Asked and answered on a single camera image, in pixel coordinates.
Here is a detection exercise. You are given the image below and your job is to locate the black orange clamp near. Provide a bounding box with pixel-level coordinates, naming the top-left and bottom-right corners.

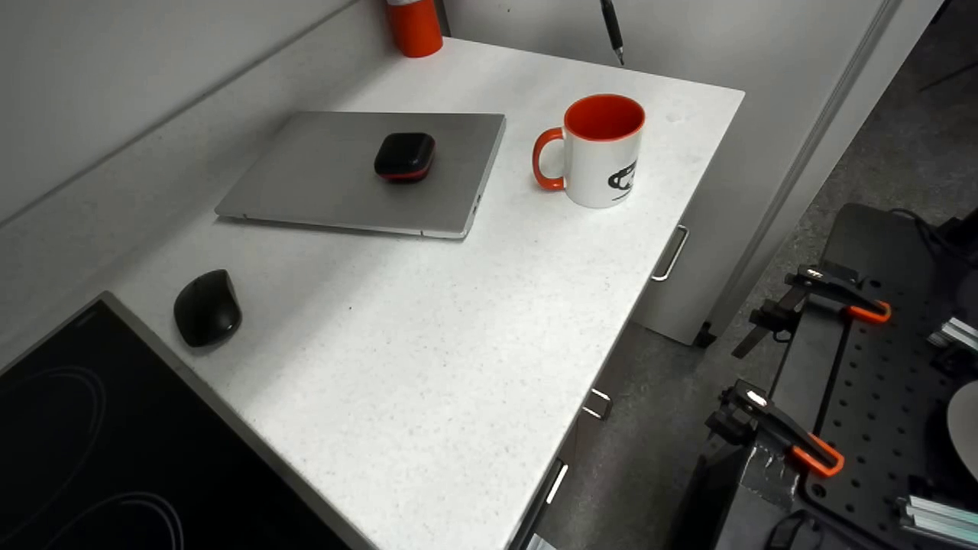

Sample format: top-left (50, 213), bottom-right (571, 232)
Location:
top-left (707, 380), bottom-right (847, 480)

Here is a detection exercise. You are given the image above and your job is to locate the silver drawer handle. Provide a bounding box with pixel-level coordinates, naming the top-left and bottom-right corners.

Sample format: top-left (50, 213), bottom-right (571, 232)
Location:
top-left (650, 223), bottom-right (688, 284)

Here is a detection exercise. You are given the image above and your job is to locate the black computer mouse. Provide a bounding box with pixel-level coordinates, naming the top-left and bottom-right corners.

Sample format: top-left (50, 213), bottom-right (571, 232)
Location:
top-left (175, 268), bottom-right (243, 349)

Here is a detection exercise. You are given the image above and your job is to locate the wooden cabinet with drawer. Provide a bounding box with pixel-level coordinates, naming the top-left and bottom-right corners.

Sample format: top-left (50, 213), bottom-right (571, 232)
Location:
top-left (505, 87), bottom-right (807, 550)

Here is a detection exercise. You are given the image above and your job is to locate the black induction cooktop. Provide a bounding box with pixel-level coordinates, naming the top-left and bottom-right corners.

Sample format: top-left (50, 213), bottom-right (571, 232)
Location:
top-left (0, 293), bottom-right (349, 550)

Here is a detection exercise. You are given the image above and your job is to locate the black orange clamp far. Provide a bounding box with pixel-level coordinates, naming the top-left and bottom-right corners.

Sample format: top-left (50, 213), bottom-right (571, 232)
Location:
top-left (734, 263), bottom-right (893, 359)

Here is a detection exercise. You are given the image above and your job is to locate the grey closed laptop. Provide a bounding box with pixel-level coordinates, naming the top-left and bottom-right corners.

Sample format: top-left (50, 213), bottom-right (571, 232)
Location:
top-left (218, 114), bottom-right (505, 243)

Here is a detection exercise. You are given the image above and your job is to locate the black orange clamp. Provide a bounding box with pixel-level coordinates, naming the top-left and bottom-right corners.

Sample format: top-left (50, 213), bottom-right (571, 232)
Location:
top-left (734, 263), bottom-right (893, 359)
top-left (707, 380), bottom-right (847, 480)

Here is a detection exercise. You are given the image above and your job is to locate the black perforated robot table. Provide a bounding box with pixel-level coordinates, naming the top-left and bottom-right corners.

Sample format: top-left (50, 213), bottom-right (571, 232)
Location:
top-left (692, 201), bottom-right (978, 550)

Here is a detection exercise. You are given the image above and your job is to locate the white mug orange interior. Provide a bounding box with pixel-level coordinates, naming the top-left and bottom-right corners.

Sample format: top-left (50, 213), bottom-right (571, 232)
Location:
top-left (531, 94), bottom-right (645, 208)

